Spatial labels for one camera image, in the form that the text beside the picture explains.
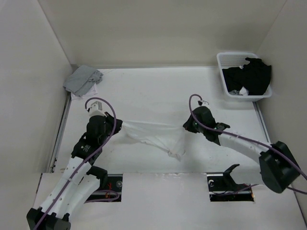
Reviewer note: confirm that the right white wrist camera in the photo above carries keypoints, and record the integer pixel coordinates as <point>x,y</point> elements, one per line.
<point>203,103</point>

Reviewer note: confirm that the white tank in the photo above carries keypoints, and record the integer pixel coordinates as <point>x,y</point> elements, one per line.
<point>169,138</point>
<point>92,92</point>

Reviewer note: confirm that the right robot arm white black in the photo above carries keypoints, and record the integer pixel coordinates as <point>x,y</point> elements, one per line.
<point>277,166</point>

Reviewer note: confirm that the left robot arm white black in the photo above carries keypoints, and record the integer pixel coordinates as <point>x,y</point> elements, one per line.
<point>80,178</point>

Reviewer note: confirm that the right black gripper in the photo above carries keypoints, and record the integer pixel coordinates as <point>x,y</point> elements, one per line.
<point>187,124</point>

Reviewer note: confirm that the black tank top in basket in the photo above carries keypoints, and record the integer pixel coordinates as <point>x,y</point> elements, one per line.
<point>254,76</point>

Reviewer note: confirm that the white plastic basket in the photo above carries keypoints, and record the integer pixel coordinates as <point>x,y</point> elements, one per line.
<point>227,60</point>

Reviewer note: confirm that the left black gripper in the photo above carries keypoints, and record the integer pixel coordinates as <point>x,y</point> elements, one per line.
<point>118,126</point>

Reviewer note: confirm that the folded white tank top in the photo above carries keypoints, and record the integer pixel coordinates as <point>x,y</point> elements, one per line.
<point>92,92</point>

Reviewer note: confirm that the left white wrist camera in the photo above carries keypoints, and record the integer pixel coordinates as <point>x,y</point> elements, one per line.
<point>95,109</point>

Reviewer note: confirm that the white garment under black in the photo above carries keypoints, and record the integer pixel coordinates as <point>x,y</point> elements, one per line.
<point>242,92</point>

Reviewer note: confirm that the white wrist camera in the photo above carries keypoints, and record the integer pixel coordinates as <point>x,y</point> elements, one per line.
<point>95,109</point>
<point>203,103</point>

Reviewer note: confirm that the folded grey tank top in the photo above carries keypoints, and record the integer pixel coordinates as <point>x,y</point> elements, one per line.
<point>82,80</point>

